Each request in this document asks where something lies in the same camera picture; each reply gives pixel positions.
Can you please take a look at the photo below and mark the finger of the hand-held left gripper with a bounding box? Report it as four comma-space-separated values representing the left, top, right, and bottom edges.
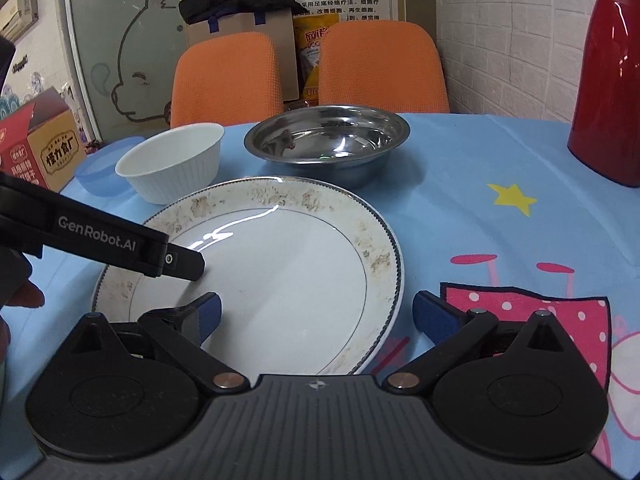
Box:
164, 244, 206, 282

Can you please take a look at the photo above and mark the blue cartoon pig tablecloth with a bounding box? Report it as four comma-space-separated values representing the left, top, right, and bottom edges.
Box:
0, 111, 640, 461

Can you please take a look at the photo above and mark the white air conditioner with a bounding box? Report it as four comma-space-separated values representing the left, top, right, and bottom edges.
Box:
0, 0, 40, 38

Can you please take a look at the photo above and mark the blue plastic bowl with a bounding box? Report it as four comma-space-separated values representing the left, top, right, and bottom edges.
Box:
75, 136, 146, 198

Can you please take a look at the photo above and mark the stainless steel bowl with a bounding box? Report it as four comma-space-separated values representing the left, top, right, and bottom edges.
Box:
243, 105, 412, 188

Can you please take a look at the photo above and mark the cardboard box with blue straps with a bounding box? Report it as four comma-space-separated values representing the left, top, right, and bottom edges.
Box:
186, 10, 301, 103

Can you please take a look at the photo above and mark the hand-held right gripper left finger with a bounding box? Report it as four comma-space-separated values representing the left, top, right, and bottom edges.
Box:
65, 292, 251, 395

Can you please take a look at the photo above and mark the person's left hand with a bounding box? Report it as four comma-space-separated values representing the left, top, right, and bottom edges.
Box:
0, 280, 47, 361

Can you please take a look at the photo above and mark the black cloth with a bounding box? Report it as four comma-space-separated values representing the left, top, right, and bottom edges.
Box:
178, 0, 310, 25

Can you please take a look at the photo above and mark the red cracker box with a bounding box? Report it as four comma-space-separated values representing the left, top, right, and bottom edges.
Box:
0, 86, 88, 193

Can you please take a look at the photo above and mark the white plate with patterned rim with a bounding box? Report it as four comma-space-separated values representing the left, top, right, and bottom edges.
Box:
91, 176, 405, 377

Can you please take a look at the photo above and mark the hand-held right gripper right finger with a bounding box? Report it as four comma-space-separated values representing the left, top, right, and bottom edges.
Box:
384, 290, 583, 392

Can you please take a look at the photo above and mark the glass panel with pig drawing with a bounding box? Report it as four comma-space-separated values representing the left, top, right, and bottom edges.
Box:
62, 0, 188, 143

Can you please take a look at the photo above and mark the white ribbed bowl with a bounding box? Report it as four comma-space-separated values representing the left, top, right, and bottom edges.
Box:
115, 122, 226, 205

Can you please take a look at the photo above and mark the yellow snack bag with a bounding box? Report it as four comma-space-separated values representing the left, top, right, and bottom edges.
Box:
292, 12, 346, 103

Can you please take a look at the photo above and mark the red thermos jug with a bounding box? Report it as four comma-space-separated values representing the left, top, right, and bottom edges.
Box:
566, 0, 640, 188

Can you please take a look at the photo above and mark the orange fabric chair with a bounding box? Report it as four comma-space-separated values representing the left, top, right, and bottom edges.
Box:
318, 21, 451, 114
170, 31, 285, 128

